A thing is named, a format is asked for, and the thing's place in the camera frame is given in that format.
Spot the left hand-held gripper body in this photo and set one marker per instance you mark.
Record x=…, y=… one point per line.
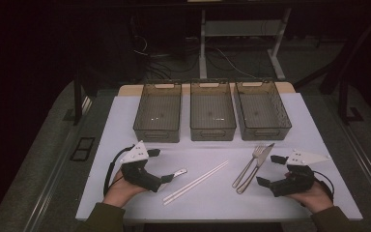
x=138, y=175

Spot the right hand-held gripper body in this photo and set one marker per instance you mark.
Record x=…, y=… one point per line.
x=294, y=185

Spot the translucent grey plastic bin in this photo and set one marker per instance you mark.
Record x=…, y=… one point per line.
x=262, y=111
x=157, y=112
x=212, y=111

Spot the person's left hand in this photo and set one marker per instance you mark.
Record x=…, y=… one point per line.
x=122, y=191

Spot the person's right hand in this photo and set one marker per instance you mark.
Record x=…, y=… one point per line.
x=317, y=198

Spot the silver table knife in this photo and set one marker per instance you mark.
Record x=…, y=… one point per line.
x=265, y=154

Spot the silver fork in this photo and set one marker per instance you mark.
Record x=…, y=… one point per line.
x=247, y=167

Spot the black metal stand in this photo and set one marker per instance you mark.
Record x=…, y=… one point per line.
x=77, y=100
x=343, y=103

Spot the metal floor rail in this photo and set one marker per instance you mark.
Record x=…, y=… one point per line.
x=367, y=164
x=53, y=180

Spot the white metal desk frame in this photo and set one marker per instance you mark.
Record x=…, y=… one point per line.
x=203, y=48

